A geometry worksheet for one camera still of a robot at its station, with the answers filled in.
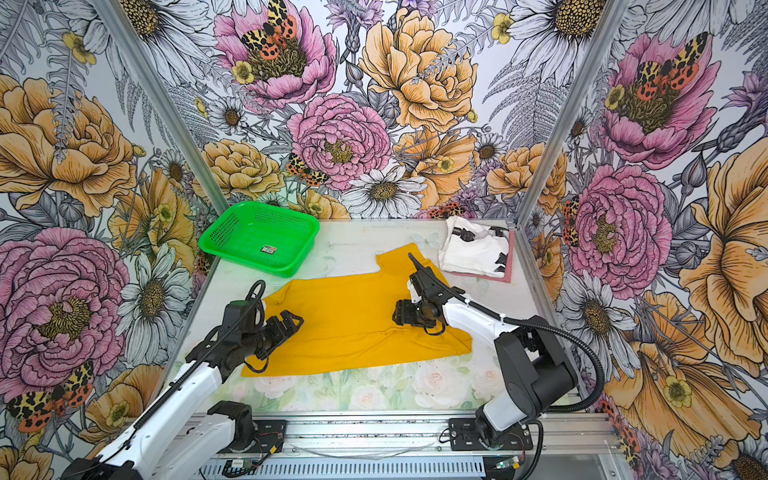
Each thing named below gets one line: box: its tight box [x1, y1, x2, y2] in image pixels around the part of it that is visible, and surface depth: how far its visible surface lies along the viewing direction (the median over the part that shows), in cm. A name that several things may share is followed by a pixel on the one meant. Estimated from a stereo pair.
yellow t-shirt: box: [242, 243, 473, 377], surface depth 92 cm
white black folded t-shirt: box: [439, 216, 509, 278], surface depth 110 cm
